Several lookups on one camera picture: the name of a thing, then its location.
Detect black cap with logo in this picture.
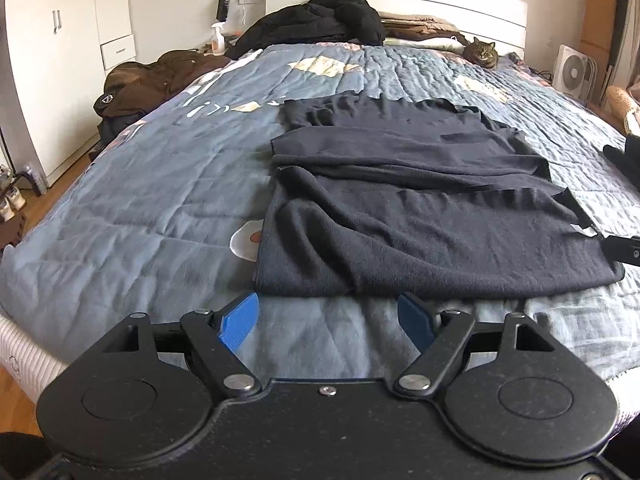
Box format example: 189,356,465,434
92,91,121,120

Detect white pillow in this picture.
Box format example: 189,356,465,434
385,35,468,54

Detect person's dark clothing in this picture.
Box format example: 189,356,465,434
0,432,51,480

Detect folded brown blanket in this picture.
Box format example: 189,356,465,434
377,10,463,38

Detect tabby cat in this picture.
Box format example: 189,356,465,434
462,37,498,70

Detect white box fan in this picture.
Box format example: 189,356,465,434
552,45,598,98

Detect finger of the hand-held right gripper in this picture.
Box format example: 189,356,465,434
600,235,640,267

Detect printed blue-grey quilt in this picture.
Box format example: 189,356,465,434
0,42,640,386

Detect white wardrobe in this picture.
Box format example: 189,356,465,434
0,0,137,186

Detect brown jacket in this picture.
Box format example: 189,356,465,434
97,50,233,121

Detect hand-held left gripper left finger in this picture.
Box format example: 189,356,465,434
92,292,261,396

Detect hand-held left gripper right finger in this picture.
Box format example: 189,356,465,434
395,292,556,397

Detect clear plastic bottle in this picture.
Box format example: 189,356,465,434
25,162,48,196

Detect black clothes rack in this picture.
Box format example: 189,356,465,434
0,125,16,176

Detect black folded clothes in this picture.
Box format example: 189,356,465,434
602,135,640,186

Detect dark navy sweater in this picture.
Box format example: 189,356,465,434
252,95,626,301

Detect tall cardboard sheet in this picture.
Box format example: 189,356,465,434
580,0,621,66

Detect black puffer jacket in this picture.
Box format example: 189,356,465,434
225,0,386,59

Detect bedside table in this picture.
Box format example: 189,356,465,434
197,42,236,59

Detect row of assorted shoes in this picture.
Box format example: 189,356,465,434
0,165,28,223

